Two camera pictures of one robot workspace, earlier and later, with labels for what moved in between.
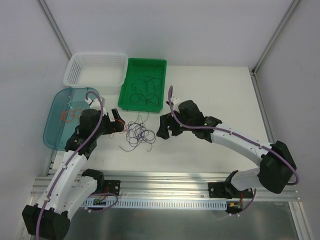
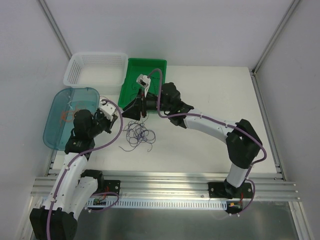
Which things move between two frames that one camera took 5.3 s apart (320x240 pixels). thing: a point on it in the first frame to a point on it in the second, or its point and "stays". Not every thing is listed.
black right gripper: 172,124 to 142,107
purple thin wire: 137,132 stays
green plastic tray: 143,90 stays
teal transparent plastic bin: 62,115 stays
